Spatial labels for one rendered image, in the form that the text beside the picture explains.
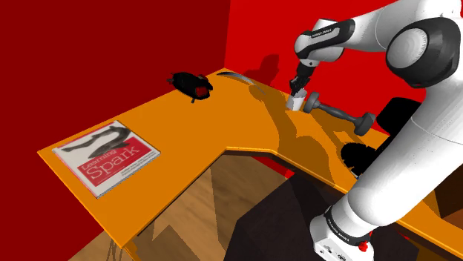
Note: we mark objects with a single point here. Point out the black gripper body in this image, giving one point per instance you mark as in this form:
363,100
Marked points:
300,77

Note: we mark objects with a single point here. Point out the white cup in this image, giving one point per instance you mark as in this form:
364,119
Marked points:
296,102

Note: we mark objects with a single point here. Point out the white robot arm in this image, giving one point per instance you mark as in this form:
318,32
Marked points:
405,162

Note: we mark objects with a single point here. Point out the grey dumbbell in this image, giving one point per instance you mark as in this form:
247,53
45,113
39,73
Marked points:
336,112

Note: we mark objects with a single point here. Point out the grey curved blade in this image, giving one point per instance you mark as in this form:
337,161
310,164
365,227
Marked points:
240,77

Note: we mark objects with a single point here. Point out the orange desk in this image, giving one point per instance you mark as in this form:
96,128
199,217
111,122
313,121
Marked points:
217,126

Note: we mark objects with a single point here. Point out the black jagged object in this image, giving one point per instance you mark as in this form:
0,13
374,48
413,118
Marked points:
358,159

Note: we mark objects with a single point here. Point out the black rounded object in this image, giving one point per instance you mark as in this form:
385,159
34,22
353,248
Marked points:
398,115

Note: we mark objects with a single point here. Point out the black and red toy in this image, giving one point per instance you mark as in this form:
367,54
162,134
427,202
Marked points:
188,84

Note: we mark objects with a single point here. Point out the dark robot stand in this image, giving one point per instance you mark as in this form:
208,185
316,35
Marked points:
275,224

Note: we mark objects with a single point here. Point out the red and white book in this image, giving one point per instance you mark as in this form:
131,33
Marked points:
108,159

